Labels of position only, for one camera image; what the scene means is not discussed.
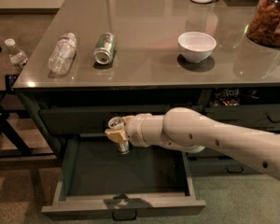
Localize white bowl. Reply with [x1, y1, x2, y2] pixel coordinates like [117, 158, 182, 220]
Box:
[177, 32, 217, 63]

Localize clear plastic water bottle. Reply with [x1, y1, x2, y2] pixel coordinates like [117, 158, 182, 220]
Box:
[49, 33, 77, 75]

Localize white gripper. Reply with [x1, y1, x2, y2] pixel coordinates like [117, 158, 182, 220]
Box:
[105, 113, 152, 147]

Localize green soda can lying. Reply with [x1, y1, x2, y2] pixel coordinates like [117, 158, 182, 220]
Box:
[93, 33, 117, 64]

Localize snack jar with black lid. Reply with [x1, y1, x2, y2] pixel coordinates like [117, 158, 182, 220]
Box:
[246, 0, 280, 48]

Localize top left drawer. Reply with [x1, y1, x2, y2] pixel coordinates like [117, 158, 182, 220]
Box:
[38, 104, 204, 136]

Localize bottom right drawer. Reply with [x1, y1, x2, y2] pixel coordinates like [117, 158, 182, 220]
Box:
[188, 156, 259, 176]

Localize black side table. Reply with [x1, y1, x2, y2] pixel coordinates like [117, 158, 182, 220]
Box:
[0, 45, 52, 158]

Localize small clear bottle white cap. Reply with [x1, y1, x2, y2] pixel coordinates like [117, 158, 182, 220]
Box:
[5, 38, 28, 73]

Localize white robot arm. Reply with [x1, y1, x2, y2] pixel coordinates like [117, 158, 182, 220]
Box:
[105, 107, 280, 181]

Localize top right drawer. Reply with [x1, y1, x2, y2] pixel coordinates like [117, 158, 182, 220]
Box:
[204, 104, 280, 133]

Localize open middle drawer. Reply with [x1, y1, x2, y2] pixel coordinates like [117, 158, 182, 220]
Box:
[42, 137, 205, 221]

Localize redbull can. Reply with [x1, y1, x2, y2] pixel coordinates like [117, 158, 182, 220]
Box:
[105, 117, 130, 155]

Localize snack bags in drawer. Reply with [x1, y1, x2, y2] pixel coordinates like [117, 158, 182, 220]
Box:
[214, 88, 240, 106]

